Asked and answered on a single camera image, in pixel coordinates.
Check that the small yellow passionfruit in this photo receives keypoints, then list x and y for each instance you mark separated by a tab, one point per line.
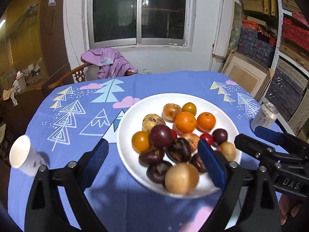
228	151

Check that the green marbled panel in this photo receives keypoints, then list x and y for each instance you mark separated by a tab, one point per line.
235	29

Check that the blue printed tablecloth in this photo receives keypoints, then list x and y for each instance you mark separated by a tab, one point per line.
72	125

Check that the large orange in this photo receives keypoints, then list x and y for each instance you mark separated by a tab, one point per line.
185	122

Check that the stack of red patterned boxes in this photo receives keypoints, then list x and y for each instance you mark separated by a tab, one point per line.
294	29

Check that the medium orange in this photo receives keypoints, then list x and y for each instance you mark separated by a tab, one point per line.
140	142

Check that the red cherry tomato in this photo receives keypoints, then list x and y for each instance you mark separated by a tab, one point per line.
207	138
173	134

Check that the white beverage can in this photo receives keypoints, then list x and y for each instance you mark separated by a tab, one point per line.
264	117

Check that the small dark red plum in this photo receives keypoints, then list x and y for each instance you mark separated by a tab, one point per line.
219	136

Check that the dark water chestnut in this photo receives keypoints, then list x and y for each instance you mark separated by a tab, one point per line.
196	163
151	157
178	149
158	172

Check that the wooden glass cabinet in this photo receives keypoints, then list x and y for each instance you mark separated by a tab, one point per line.
31	29

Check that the mandarin with green stem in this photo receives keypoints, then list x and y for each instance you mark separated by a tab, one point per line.
206	122

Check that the orange pepino melon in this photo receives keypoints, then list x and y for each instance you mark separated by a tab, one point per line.
171	112

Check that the white plate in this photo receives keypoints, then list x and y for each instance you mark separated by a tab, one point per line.
130	116

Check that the stack of blue patterned boxes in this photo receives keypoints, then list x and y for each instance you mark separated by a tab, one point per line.
256	43

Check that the yellowish orange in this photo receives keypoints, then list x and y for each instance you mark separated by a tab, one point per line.
189	108

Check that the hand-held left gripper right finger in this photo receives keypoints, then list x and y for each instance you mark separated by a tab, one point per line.
212	164

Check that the white wall socket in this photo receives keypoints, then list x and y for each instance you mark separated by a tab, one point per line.
147	72

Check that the stack of woven boxes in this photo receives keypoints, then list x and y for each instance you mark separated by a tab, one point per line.
256	2

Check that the brownish potato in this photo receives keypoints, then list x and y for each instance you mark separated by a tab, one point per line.
152	122

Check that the white leaning board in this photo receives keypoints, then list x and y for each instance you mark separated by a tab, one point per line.
218	29

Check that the purple jacket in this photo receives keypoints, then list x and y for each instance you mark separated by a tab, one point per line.
111	62

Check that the stack of framed pictures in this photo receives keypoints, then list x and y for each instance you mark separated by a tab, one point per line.
248	75

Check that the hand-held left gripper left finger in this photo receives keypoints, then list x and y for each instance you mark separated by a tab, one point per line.
95	164

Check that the stack of dark boxes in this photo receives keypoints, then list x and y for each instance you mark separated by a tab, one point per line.
284	89

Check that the white metal shelf rack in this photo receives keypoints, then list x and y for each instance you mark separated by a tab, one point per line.
277	41

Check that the wooden armchair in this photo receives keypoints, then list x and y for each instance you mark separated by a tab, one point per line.
72	73

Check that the person's right hand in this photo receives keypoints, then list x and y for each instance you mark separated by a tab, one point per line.
288	210

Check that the sliding window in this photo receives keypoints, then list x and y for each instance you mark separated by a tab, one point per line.
138	12

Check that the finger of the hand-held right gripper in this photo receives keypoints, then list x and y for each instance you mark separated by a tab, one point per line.
268	133
248	143

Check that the white paper cup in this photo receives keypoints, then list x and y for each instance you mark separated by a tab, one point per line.
21	154

